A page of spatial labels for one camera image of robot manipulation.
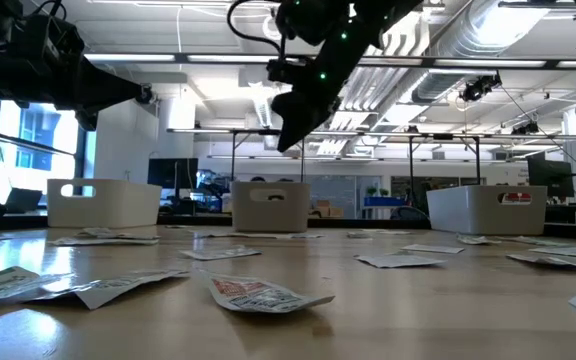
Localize white barcode packet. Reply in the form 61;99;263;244
112;230;160;241
177;244;263;262

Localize black computer monitor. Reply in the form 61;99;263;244
147;157;200;190
526;156;576;199

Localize brown cardboard boxes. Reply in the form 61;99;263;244
310;199;345;219

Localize white ceiling ring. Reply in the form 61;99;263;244
261;13;283;42

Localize black ceiling camera rig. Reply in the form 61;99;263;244
459;71;504;104
511;120;541;137

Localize window with dark frame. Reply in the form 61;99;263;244
0;97;88;207

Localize white plastic bin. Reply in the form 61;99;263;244
230;180;312;234
426;184;549;237
46;178;163;230

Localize black metal stand frame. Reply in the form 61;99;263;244
407;132;482;187
229;128;307;184

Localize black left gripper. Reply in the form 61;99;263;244
17;52;143;132

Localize dark laptop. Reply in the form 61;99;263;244
4;187;45;214

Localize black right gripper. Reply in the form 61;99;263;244
266;47;364;153

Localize blue storage bin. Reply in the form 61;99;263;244
363;196;408;209

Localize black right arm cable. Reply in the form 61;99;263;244
226;0;289;57

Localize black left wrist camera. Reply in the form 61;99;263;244
15;13;87;66

